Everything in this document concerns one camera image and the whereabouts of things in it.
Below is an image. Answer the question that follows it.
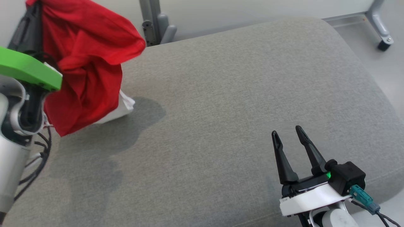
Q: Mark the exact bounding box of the red basketball jersey number 23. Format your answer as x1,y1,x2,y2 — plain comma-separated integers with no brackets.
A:
25,0,146,137

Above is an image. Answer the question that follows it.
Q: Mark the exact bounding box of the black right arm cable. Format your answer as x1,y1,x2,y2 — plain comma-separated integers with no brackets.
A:
350,199,404,227

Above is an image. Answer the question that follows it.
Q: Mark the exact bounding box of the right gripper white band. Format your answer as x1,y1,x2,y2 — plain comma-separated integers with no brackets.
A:
271,125,351,227

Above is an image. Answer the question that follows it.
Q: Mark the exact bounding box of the light grey rounded brace tube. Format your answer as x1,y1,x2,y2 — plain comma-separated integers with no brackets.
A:
157,13,177,44

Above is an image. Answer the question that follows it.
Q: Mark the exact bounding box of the white cloth piece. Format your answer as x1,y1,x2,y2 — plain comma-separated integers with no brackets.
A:
93,89,136,125

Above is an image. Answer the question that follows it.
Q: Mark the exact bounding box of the dark grey hinge plate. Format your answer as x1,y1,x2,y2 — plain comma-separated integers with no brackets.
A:
142,20,157,47

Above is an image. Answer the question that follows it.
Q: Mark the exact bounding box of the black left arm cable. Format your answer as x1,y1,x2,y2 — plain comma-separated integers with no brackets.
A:
14,125,52,202

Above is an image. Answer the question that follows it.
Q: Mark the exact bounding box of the teal right camera cable connector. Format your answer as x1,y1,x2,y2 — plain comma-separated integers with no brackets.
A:
349,185,381,215

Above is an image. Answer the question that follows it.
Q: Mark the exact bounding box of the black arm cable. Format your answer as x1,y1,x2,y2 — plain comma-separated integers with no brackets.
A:
14,125,52,202
350,199,404,227

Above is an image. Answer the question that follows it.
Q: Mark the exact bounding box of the grey metal upright post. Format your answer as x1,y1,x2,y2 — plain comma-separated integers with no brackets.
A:
139,0,161,46

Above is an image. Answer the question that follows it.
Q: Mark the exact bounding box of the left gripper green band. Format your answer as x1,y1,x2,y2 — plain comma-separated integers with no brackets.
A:
0,0,62,92

